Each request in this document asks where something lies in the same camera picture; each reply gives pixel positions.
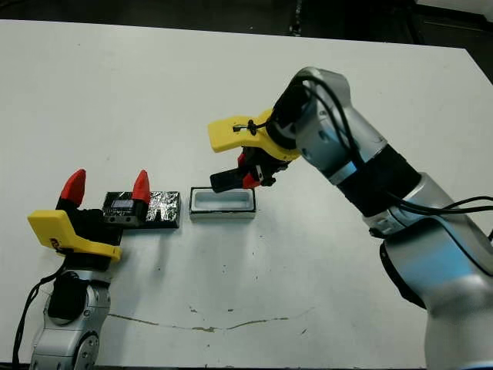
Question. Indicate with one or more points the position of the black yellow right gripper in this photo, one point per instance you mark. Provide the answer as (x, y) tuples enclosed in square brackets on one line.
[(227, 133)]

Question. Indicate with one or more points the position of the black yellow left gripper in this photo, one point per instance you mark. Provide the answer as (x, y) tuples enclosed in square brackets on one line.
[(88, 235)]

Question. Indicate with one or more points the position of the black camera box lid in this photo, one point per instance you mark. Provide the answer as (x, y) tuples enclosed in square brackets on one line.
[(165, 210)]

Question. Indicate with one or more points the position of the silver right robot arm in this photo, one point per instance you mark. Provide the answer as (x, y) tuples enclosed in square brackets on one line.
[(423, 239)]

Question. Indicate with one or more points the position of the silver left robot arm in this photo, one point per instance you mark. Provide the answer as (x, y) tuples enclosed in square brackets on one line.
[(77, 339)]

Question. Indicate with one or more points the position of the dark metal stand leg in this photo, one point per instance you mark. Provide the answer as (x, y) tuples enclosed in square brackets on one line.
[(296, 19)]

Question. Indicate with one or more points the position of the white camera box base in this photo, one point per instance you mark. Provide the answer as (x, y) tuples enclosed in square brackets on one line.
[(223, 214)]

